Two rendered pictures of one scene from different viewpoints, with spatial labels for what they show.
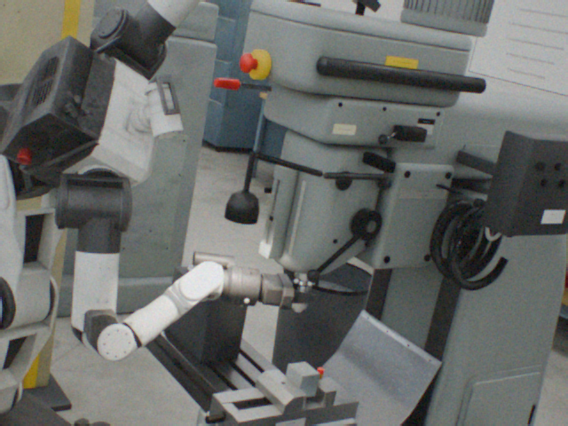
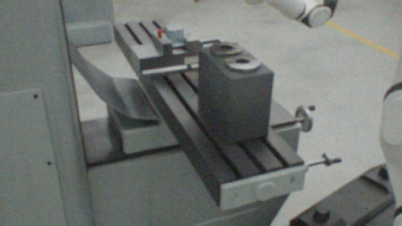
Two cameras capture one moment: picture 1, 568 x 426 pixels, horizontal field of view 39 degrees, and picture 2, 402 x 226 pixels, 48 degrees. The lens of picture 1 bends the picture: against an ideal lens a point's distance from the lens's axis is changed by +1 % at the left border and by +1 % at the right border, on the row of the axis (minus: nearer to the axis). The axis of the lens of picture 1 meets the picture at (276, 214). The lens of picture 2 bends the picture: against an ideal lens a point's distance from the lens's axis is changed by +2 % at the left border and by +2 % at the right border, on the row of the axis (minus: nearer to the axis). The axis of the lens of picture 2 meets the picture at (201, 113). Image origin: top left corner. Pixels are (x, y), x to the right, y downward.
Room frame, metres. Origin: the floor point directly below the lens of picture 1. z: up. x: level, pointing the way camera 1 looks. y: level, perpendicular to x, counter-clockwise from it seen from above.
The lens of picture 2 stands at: (3.11, 0.33, 1.58)
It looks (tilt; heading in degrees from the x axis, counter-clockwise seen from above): 30 degrees down; 195
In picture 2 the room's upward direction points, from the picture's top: straight up
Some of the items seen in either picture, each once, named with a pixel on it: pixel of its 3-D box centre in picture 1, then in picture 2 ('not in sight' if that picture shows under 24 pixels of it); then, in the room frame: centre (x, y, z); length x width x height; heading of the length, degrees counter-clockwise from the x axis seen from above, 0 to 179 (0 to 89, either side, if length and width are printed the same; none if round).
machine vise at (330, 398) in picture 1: (287, 402); (182, 49); (1.70, -0.11, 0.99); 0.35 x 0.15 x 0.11; 126
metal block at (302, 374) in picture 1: (301, 380); (174, 35); (1.72, -0.13, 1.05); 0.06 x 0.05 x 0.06; 36
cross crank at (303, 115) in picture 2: not in sight; (296, 120); (1.47, 0.31, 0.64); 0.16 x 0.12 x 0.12; 126
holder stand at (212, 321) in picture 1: (206, 309); (232, 88); (2.04, 0.14, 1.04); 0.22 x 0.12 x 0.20; 36
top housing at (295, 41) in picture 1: (356, 53); not in sight; (1.78, -0.10, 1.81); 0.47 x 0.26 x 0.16; 126
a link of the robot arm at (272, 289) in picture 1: (263, 289); not in sight; (1.75, 0.00, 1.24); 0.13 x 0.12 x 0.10; 14
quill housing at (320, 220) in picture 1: (321, 201); not in sight; (1.77, -0.10, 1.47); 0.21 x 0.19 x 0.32; 36
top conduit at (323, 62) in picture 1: (406, 75); not in sight; (1.67, -0.21, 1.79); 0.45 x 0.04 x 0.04; 126
